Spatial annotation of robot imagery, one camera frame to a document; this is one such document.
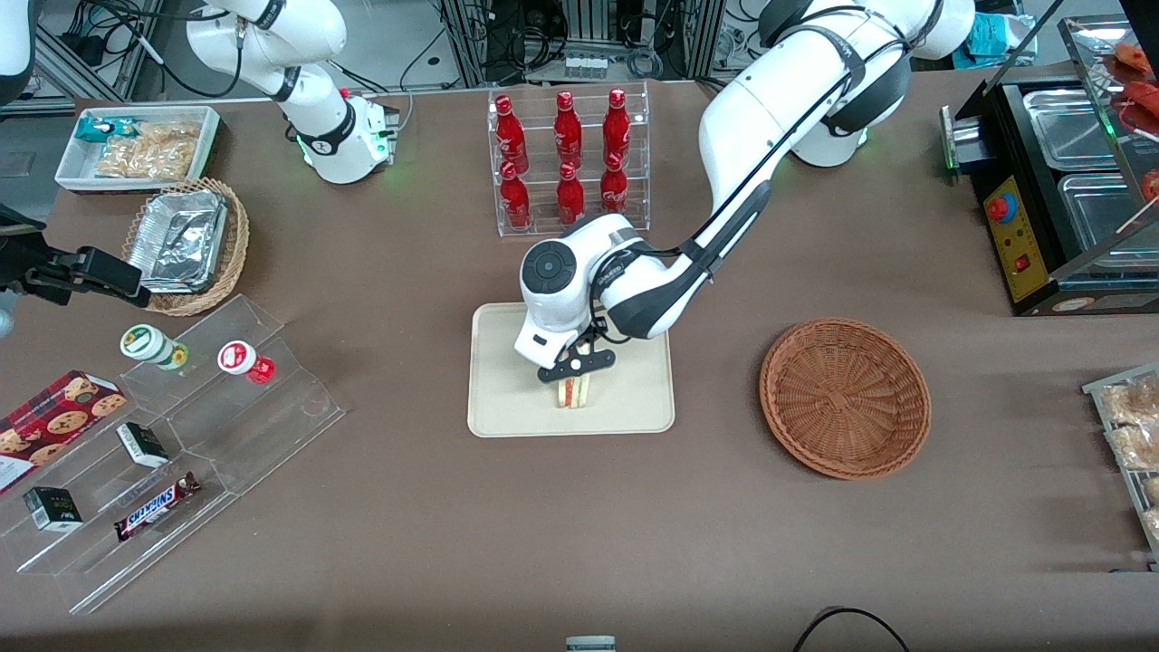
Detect triangle sandwich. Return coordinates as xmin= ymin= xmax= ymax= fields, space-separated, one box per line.
xmin=555 ymin=368 xmax=592 ymax=409

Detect steel food pan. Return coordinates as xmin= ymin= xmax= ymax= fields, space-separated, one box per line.
xmin=1021 ymin=86 xmax=1125 ymax=173
xmin=1056 ymin=171 xmax=1159 ymax=253

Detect white rectangular snack bin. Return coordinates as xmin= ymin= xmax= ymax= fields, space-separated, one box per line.
xmin=54 ymin=105 xmax=224 ymax=195

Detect small black carton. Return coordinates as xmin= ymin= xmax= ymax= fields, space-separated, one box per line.
xmin=115 ymin=421 xmax=171 ymax=470
xmin=22 ymin=485 xmax=85 ymax=533

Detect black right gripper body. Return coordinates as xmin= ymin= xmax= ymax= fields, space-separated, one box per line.
xmin=0 ymin=205 xmax=48 ymax=305

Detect light oval wicker basket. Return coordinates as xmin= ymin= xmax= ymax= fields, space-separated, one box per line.
xmin=121 ymin=177 xmax=251 ymax=318

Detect clear bag of crackers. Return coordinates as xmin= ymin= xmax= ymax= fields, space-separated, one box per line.
xmin=94 ymin=121 xmax=202 ymax=181

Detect metal wire bread rack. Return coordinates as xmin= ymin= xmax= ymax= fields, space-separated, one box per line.
xmin=1081 ymin=361 xmax=1159 ymax=567

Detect stacked aluminium foil containers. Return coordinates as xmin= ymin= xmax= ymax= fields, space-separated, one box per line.
xmin=126 ymin=188 xmax=229 ymax=295

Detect red lid yogurt cup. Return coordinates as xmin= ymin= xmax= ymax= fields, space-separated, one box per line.
xmin=216 ymin=340 xmax=276 ymax=386

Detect clear acrylic tiered stand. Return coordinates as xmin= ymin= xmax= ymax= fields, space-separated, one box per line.
xmin=0 ymin=293 xmax=348 ymax=617

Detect teal plastic bag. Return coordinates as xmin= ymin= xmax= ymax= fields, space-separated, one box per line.
xmin=951 ymin=11 xmax=1039 ymax=70

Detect green snack packet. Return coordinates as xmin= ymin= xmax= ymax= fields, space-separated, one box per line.
xmin=74 ymin=116 xmax=139 ymax=145

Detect clear acrylic bottle rack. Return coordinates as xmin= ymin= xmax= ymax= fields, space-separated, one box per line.
xmin=487 ymin=81 xmax=652 ymax=239

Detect red cola bottle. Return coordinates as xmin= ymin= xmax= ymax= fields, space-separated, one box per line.
xmin=599 ymin=152 xmax=629 ymax=218
xmin=499 ymin=161 xmax=533 ymax=231
xmin=553 ymin=91 xmax=584 ymax=169
xmin=493 ymin=94 xmax=530 ymax=175
xmin=603 ymin=88 xmax=632 ymax=166
xmin=556 ymin=162 xmax=587 ymax=228

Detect green lid yogurt cup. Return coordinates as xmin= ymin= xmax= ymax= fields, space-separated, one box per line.
xmin=120 ymin=323 xmax=190 ymax=373

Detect wrapped bread bun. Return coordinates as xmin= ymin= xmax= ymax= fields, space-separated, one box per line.
xmin=1108 ymin=424 xmax=1159 ymax=471
xmin=1100 ymin=375 xmax=1159 ymax=427

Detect black cable loop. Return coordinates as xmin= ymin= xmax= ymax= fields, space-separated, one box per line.
xmin=792 ymin=608 xmax=912 ymax=652

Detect Snickers chocolate bar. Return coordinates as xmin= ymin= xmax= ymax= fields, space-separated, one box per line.
xmin=112 ymin=471 xmax=203 ymax=543

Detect black food warmer cabinet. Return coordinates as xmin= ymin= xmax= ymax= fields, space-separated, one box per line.
xmin=940 ymin=14 xmax=1159 ymax=318

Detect beige plastic serving tray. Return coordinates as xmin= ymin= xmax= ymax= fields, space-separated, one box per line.
xmin=466 ymin=297 xmax=677 ymax=439

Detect brown round wicker basket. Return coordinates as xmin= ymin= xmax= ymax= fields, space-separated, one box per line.
xmin=759 ymin=317 xmax=933 ymax=481

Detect red cookie box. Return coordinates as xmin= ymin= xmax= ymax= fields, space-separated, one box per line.
xmin=0 ymin=369 xmax=129 ymax=497

